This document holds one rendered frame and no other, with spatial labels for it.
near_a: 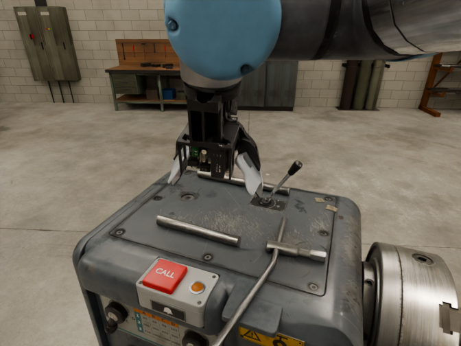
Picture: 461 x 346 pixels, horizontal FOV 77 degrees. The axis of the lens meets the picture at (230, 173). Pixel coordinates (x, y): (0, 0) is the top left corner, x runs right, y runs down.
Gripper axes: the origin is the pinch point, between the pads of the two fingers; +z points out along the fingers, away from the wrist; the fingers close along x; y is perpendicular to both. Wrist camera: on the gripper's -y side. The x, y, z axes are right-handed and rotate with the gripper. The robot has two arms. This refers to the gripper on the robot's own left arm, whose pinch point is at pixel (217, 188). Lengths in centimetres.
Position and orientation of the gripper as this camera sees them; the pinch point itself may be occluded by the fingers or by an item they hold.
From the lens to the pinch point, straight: 50.4
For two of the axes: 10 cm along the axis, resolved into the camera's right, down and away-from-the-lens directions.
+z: -0.2, 7.7, 6.4
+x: 9.8, 1.3, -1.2
